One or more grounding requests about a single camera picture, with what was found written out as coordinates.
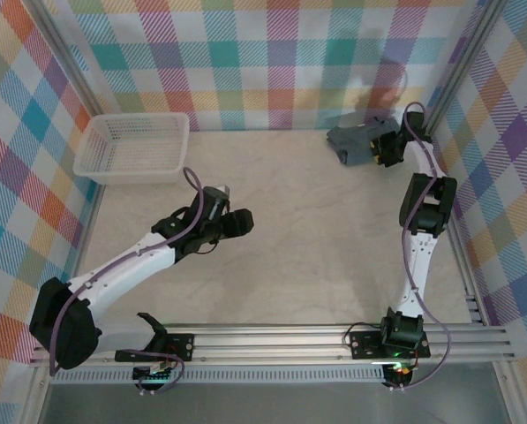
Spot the grey t-shirt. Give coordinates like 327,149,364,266
326,117,401,168

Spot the white plastic mesh basket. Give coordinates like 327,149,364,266
72,112,192,186

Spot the grey metal plate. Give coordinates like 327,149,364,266
40,382,511,424

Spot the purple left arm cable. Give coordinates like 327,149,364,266
49,166,206,395

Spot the aluminium frame post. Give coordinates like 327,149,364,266
421,0,511,133
26,0,109,118

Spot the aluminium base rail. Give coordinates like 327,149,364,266
27,322,516,368

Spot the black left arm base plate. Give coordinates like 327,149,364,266
115,333,196,363

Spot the slotted grey cable duct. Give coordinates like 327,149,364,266
50,368,388,385

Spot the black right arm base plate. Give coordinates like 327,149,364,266
350,329,432,360

